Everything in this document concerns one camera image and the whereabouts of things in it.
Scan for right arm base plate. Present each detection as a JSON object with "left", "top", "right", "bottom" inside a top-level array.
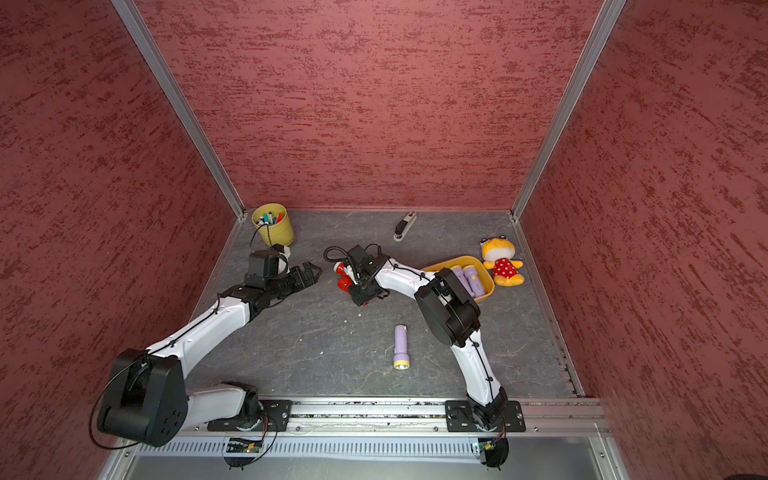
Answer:
[{"left": 444, "top": 400, "right": 527, "bottom": 433}]

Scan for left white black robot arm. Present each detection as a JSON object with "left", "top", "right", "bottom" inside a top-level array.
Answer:
[{"left": 89, "top": 246, "right": 322, "bottom": 447}]

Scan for black beige stapler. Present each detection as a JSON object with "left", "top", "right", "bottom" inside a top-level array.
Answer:
[{"left": 393, "top": 211, "right": 417, "bottom": 242}]

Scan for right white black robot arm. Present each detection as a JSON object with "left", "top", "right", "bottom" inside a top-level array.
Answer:
[{"left": 333, "top": 245, "right": 508, "bottom": 431}]

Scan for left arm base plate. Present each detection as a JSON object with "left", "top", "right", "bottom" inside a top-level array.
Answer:
[{"left": 206, "top": 399, "right": 293, "bottom": 434}]

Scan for orange plush toy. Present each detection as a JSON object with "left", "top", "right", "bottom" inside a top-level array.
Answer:
[{"left": 480, "top": 235, "right": 525, "bottom": 287}]

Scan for aluminium front rail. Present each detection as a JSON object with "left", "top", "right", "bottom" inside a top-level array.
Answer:
[{"left": 261, "top": 396, "right": 613, "bottom": 438}]

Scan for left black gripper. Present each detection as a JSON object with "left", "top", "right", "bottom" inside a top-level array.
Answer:
[{"left": 266, "top": 262, "right": 322, "bottom": 299}]

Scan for markers in cup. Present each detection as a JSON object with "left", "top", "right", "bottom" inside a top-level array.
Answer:
[{"left": 252, "top": 211, "right": 285, "bottom": 226}]

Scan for yellow storage box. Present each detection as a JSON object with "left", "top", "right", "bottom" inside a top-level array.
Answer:
[{"left": 423, "top": 255, "right": 496, "bottom": 302}]

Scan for red flashlight all red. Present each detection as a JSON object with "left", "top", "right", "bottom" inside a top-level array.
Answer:
[{"left": 337, "top": 275, "right": 354, "bottom": 293}]

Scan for red flashlight white head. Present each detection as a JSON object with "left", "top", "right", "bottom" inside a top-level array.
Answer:
[{"left": 334, "top": 262, "right": 349, "bottom": 276}]

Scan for purple flashlight front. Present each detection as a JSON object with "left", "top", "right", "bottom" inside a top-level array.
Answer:
[{"left": 393, "top": 325, "right": 410, "bottom": 370}]

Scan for yellow pen cup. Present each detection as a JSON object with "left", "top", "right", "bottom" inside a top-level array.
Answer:
[{"left": 251, "top": 203, "right": 295, "bottom": 246}]

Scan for purple flashlight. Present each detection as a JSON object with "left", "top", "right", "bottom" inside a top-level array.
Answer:
[
  {"left": 393, "top": 325, "right": 410, "bottom": 370},
  {"left": 463, "top": 265, "right": 486, "bottom": 298},
  {"left": 451, "top": 265, "right": 474, "bottom": 297}
]

